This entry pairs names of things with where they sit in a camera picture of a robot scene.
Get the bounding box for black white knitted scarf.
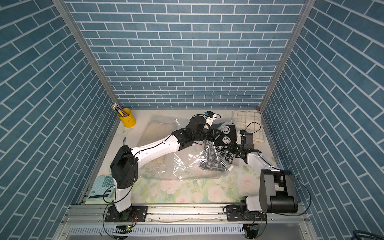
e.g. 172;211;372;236
200;123;237;172

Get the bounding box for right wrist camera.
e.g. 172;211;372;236
238;130;248;145

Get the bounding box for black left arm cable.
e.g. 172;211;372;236
101;133;173;239

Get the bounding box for beige fluffy scarf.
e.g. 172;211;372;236
136;119;181;164

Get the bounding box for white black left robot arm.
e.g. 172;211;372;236
110;111;221;213

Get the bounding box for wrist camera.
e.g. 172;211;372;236
238;130;248;145
204;111;215;119

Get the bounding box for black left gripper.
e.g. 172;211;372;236
190;126;222;142

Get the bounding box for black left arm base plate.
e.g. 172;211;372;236
105;206;148;224

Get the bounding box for clear plastic vacuum bag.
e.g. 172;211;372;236
139;122;232;181

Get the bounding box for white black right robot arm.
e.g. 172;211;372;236
234;130;299;218

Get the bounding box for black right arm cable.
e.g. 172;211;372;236
244;121;313;217

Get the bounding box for cream checked folded towel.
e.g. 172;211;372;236
232;111;265;144

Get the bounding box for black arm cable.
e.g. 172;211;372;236
244;121;313;217
101;133;173;239

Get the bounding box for light green calculator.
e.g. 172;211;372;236
85;175;115;205

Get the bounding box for aluminium front rail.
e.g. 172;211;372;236
53;204;317;240

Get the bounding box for floral table mat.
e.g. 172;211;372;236
97;110;276;204

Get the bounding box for yellow pen cup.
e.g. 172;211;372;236
118;109;137;128

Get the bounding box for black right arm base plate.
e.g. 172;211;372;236
223;205;267;222

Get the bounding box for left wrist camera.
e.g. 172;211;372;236
204;111;215;119

